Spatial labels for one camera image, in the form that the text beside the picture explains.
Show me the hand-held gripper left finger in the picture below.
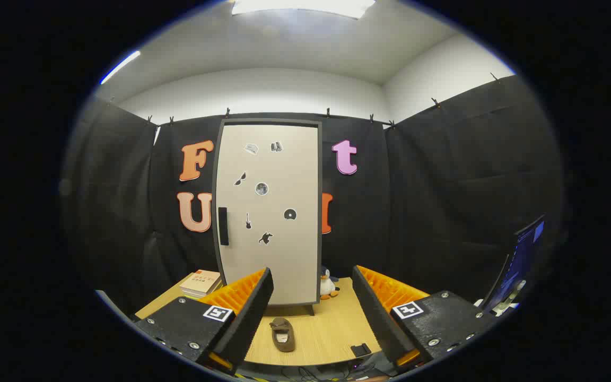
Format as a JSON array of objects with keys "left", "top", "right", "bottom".
[{"left": 133, "top": 267, "right": 274, "bottom": 375}]

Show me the computer monitor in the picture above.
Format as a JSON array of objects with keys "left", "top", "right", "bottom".
[{"left": 475, "top": 215, "right": 546, "bottom": 316}]

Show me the beige cover book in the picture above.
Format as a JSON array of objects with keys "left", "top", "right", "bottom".
[{"left": 180, "top": 270, "right": 222, "bottom": 293}]

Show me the black door handle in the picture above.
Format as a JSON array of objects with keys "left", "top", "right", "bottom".
[{"left": 218, "top": 207, "right": 230, "bottom": 246}]

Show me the black backdrop cloth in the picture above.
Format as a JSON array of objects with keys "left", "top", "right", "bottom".
[{"left": 64, "top": 74, "right": 563, "bottom": 319}]

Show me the narrow ceiling light strip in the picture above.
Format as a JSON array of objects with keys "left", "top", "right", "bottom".
[{"left": 100, "top": 50, "right": 142, "bottom": 85}]

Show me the grey shoe cabinet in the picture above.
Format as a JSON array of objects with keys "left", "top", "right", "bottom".
[{"left": 211, "top": 118, "right": 323, "bottom": 317}]

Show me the wide ceiling light panel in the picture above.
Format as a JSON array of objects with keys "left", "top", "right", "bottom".
[{"left": 231, "top": 0, "right": 376, "bottom": 20}]

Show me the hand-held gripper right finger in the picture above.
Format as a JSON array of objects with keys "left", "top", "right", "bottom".
[{"left": 352, "top": 265, "right": 497, "bottom": 372}]

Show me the brown fuzzy shoe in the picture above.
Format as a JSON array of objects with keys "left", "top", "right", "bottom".
[{"left": 269, "top": 317, "right": 296, "bottom": 353}]

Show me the penguin plush toy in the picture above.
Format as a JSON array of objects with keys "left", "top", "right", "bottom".
[{"left": 320, "top": 266, "right": 341, "bottom": 300}]

